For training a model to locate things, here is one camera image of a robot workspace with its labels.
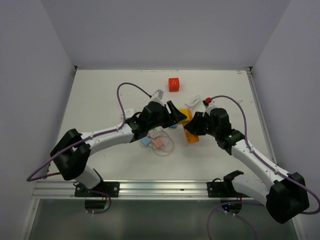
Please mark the pink usb charger plug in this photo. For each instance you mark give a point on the pink usb charger plug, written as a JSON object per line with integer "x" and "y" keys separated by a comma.
{"x": 158, "y": 143}

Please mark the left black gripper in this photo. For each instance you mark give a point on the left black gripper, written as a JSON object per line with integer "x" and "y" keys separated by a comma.
{"x": 176, "y": 116}

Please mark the orange power strip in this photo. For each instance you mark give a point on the orange power strip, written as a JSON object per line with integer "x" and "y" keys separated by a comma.
{"x": 191, "y": 138}

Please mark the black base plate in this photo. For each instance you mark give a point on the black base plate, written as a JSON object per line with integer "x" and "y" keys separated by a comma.
{"x": 111, "y": 188}
{"x": 223, "y": 188}

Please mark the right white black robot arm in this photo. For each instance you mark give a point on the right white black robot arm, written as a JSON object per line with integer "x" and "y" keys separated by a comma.
{"x": 281, "y": 192}

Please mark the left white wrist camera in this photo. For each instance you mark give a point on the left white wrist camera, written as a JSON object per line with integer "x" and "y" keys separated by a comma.
{"x": 157, "y": 96}

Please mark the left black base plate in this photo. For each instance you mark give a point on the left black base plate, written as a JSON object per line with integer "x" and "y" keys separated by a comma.
{"x": 111, "y": 188}

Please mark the aluminium front rail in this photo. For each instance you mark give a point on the aluminium front rail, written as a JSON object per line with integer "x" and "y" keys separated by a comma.
{"x": 162, "y": 188}

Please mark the pink blue white adapter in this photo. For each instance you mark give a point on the pink blue white adapter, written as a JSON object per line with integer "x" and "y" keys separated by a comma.
{"x": 127, "y": 113}

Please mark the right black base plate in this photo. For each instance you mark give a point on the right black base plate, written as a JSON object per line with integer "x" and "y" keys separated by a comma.
{"x": 223, "y": 188}

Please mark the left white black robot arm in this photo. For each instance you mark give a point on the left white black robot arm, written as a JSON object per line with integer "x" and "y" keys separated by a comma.
{"x": 71, "y": 153}

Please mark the blue usb charger plug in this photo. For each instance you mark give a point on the blue usb charger plug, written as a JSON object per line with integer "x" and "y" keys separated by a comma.
{"x": 146, "y": 141}

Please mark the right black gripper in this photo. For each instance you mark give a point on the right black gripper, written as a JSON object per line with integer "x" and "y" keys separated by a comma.
{"x": 195, "y": 126}

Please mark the red cube socket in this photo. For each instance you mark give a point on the red cube socket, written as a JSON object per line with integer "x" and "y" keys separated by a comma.
{"x": 173, "y": 84}

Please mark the grey plug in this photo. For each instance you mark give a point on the grey plug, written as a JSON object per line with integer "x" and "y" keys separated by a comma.
{"x": 156, "y": 132}

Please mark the yellow cube socket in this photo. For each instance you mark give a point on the yellow cube socket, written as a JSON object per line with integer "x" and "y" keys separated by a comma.
{"x": 188, "y": 113}

